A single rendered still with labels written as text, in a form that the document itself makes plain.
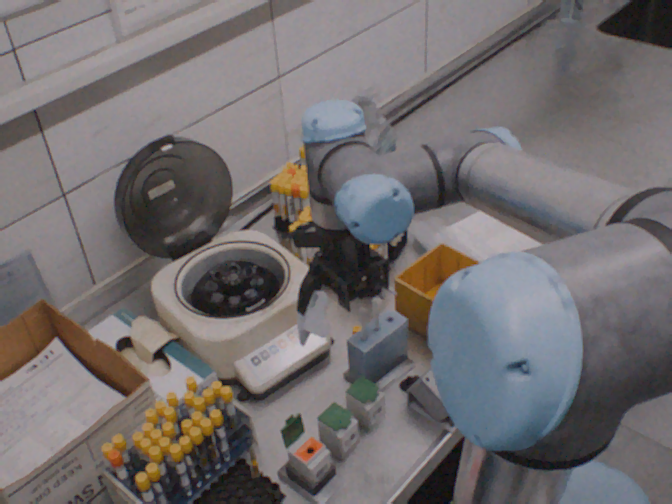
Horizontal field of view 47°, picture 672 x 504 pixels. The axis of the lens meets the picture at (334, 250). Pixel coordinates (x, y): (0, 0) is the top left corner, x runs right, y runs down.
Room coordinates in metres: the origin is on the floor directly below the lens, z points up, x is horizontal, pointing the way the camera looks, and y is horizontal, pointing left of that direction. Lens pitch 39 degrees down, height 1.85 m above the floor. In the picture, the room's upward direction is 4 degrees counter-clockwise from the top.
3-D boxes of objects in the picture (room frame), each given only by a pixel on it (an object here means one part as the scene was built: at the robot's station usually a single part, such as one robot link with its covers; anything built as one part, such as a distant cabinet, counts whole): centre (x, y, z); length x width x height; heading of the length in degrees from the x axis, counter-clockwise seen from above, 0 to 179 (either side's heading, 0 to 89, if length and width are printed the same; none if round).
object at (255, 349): (0.98, 0.17, 0.94); 0.30 x 0.24 x 0.12; 37
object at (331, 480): (0.66, 0.06, 0.89); 0.09 x 0.05 x 0.04; 46
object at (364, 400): (0.77, -0.03, 0.91); 0.05 x 0.04 x 0.07; 46
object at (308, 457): (0.66, 0.06, 0.92); 0.05 x 0.04 x 0.06; 46
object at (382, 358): (0.86, -0.06, 0.93); 0.10 x 0.07 x 0.10; 131
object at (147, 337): (0.88, 0.32, 0.92); 0.24 x 0.12 x 0.10; 46
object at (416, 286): (0.98, -0.19, 0.93); 0.13 x 0.13 x 0.10; 42
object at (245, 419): (0.70, 0.25, 0.91); 0.20 x 0.10 x 0.07; 136
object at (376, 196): (0.70, -0.06, 1.36); 0.11 x 0.11 x 0.08; 17
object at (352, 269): (0.79, -0.02, 1.20); 0.09 x 0.08 x 0.12; 35
